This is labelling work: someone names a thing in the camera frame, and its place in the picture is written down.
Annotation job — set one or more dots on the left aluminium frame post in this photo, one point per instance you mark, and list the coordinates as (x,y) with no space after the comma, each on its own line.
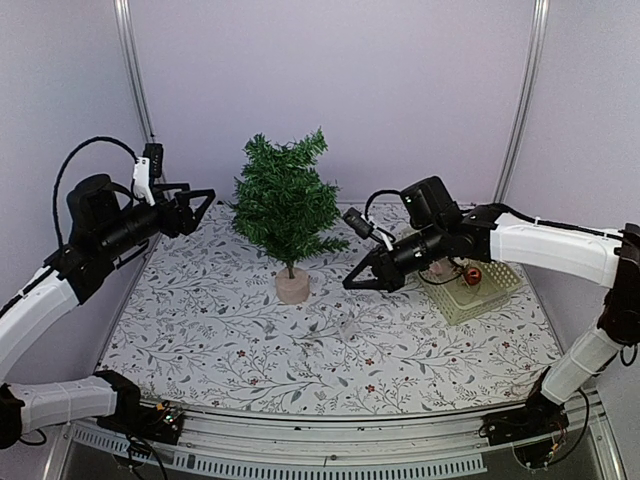
(125,31)

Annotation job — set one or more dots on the aluminium frame post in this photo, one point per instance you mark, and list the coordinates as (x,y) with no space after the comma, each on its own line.
(533,58)
(125,31)

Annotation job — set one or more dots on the floral patterned table mat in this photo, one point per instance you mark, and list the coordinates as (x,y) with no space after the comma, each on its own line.
(203,326)

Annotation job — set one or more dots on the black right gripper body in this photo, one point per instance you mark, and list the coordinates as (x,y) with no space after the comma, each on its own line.
(429,239)

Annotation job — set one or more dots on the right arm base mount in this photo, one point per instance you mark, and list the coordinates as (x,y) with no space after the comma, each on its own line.
(539,421)

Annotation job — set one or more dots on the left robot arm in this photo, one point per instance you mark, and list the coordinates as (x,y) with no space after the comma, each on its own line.
(65,281)

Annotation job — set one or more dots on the right aluminium frame post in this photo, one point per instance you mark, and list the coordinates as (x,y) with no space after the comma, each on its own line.
(533,58)

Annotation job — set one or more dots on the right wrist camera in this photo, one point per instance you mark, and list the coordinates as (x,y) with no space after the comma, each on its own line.
(367,229)

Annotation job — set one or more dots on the clear string light garland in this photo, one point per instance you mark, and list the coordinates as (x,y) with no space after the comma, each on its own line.
(343,328)

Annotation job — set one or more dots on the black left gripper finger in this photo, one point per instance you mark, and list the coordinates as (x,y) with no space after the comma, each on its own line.
(160,189)
(191,208)

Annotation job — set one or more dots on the pale round tree base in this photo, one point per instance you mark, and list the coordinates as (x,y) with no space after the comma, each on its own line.
(292,291)

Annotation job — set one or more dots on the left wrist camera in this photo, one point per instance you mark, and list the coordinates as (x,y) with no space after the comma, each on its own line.
(147,168)

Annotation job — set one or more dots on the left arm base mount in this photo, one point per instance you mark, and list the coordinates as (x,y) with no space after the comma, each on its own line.
(162,422)

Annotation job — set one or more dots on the pink bow ornament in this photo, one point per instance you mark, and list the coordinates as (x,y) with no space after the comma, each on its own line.
(440,269)

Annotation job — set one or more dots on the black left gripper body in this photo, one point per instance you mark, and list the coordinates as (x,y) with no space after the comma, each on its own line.
(120,234)

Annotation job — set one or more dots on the cream perforated plastic basket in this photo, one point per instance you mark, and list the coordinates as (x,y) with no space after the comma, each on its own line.
(457,301)

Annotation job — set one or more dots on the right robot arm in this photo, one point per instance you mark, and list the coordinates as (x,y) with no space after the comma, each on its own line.
(497,233)

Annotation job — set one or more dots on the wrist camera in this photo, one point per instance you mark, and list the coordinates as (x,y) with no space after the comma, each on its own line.
(147,168)
(367,229)

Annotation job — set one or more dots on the red ball ornament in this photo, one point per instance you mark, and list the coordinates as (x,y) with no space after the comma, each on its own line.
(472,276)

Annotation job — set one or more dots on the small green christmas tree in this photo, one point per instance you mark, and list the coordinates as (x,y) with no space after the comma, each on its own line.
(282,205)

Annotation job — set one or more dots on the front aluminium rail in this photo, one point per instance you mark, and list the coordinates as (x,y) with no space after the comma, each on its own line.
(218,444)

